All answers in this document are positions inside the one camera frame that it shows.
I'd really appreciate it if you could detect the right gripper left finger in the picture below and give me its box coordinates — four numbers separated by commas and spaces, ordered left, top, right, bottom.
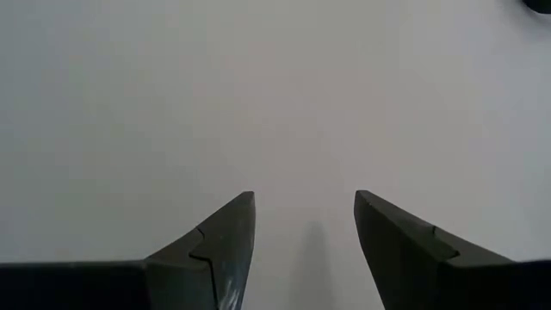
0, 191, 257, 310

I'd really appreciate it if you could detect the black rubber band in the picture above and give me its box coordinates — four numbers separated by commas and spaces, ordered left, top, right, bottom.
520, 0, 551, 15

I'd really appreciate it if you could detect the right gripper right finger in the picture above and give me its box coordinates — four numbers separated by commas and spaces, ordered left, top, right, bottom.
353, 189, 551, 310

